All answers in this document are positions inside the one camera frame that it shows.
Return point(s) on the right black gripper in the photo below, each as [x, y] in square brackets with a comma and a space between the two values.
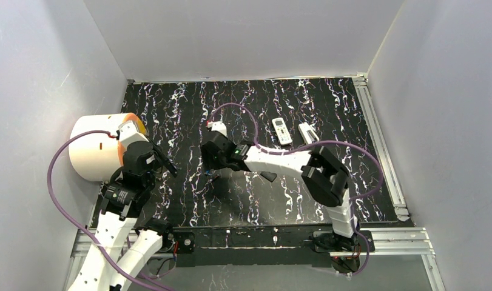
[209, 154]

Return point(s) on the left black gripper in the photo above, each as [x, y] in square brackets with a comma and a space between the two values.
[158, 156]

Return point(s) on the black remote battery cover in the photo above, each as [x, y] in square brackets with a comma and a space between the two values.
[269, 176]

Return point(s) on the white remote control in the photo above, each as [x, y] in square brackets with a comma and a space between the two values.
[282, 131]

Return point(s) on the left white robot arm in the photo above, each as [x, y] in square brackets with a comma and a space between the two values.
[107, 266]

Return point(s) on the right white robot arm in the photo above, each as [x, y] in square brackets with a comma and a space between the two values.
[324, 176]

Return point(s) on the white orange cylinder container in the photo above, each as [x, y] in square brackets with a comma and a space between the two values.
[96, 157]

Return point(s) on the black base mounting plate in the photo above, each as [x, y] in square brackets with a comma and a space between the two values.
[269, 245]

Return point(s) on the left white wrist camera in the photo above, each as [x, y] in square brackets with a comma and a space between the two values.
[131, 131]

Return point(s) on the right aluminium frame rail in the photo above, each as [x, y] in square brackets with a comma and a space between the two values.
[374, 120]

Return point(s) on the aluminium frame rail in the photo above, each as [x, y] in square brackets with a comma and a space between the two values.
[297, 244]
[374, 120]

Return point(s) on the front aluminium frame rail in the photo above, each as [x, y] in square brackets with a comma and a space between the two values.
[297, 244]

